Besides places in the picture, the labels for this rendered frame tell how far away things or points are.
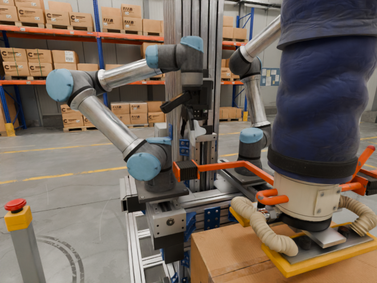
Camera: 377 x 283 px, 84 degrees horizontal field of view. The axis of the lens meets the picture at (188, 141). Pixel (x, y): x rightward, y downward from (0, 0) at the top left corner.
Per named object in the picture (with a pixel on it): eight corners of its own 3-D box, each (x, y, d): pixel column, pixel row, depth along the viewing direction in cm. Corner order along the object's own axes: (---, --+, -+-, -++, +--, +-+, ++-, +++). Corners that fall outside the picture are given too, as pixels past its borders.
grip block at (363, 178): (365, 197, 67) (369, 181, 65) (336, 183, 76) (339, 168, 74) (383, 194, 69) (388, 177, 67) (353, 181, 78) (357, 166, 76)
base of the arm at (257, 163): (229, 167, 120) (230, 151, 118) (251, 164, 125) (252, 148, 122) (244, 178, 106) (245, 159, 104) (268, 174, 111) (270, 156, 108)
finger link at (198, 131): (210, 142, 69) (204, 118, 72) (193, 144, 67) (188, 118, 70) (207, 146, 72) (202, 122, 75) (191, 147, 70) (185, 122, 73)
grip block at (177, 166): (178, 182, 75) (178, 169, 74) (173, 173, 83) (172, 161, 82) (200, 179, 78) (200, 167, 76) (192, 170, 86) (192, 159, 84)
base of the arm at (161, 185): (142, 179, 105) (141, 161, 102) (171, 175, 109) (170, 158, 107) (146, 194, 91) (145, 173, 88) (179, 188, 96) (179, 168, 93)
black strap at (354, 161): (308, 184, 48) (311, 168, 47) (251, 153, 70) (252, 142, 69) (376, 173, 55) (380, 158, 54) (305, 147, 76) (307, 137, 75)
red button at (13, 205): (2, 217, 81) (0, 208, 80) (10, 207, 88) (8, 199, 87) (23, 213, 84) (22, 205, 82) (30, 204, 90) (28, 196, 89)
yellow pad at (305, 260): (285, 279, 50) (288, 262, 48) (260, 249, 59) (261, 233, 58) (384, 247, 59) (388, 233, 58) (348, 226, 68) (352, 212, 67)
